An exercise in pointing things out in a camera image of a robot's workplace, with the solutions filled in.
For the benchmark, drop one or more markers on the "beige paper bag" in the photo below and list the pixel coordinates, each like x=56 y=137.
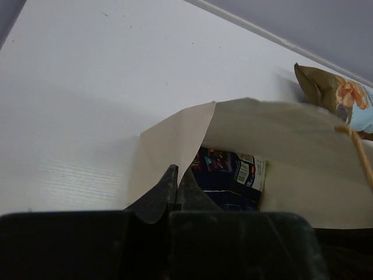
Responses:
x=316 y=169

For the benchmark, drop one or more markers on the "dark navy snack packet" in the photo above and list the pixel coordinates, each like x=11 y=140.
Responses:
x=233 y=181

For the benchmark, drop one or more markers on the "brown snack packet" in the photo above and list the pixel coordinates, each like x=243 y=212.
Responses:
x=347 y=99

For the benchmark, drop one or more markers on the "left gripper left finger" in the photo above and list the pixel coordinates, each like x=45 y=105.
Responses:
x=123 y=244

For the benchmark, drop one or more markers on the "metal table rail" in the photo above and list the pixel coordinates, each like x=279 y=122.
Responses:
x=336 y=34

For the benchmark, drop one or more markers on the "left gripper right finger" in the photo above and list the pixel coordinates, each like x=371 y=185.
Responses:
x=210 y=244

